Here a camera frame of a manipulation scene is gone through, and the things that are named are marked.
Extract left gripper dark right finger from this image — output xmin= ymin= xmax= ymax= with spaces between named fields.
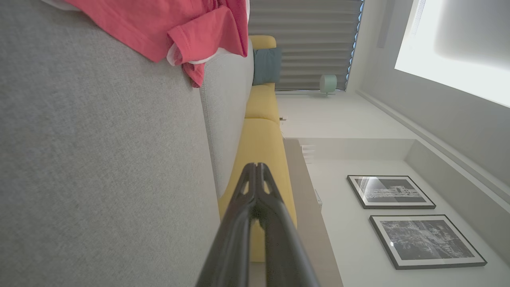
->
xmin=255 ymin=163 xmax=319 ymax=287

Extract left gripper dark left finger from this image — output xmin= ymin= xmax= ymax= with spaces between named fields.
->
xmin=195 ymin=163 xmax=257 ymax=287

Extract red shorts white trim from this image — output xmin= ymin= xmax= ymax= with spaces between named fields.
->
xmin=167 ymin=0 xmax=250 ymax=88

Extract red basketball jersey white sleeves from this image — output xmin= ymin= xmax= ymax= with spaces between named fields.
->
xmin=40 ymin=0 xmax=224 ymax=64

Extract yellow sofa backrest cushion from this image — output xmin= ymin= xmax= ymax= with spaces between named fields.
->
xmin=217 ymin=118 xmax=298 ymax=263
xmin=244 ymin=83 xmax=280 ymax=124
xmin=249 ymin=35 xmax=277 ymax=51

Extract black framed monochrome picture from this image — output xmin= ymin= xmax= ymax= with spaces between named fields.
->
xmin=347 ymin=175 xmax=436 ymax=210
xmin=369 ymin=214 xmax=488 ymax=270

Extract grey sofa seat cushion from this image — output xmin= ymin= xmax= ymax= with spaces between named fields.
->
xmin=200 ymin=40 xmax=255 ymax=200

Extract mint green lamp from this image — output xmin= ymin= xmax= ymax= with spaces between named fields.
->
xmin=320 ymin=74 xmax=337 ymax=97

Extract teal throw pillow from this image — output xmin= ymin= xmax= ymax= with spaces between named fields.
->
xmin=253 ymin=48 xmax=282 ymax=86

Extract grey pleated curtain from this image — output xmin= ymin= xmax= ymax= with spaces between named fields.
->
xmin=248 ymin=0 xmax=364 ymax=91

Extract beige wooden half wall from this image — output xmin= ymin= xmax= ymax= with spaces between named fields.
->
xmin=283 ymin=138 xmax=344 ymax=287

